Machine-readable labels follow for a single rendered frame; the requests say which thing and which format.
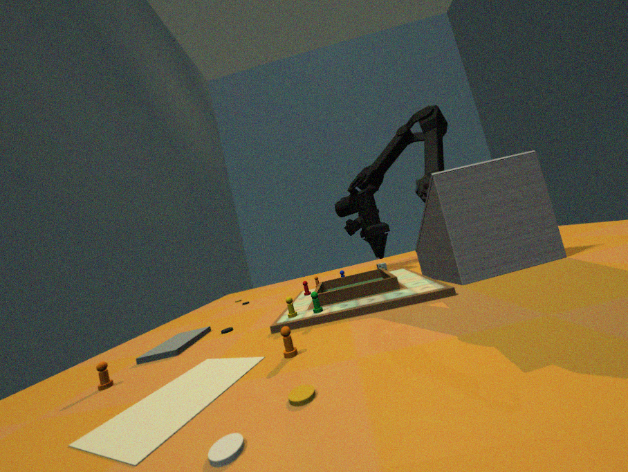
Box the yellow pawn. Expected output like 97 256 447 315
286 297 297 318

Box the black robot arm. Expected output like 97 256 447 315
335 105 448 236

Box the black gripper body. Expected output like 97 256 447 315
358 206 390 238

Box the beige flat disc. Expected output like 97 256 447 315
208 433 245 468

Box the green game pawn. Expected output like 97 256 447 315
311 292 323 314

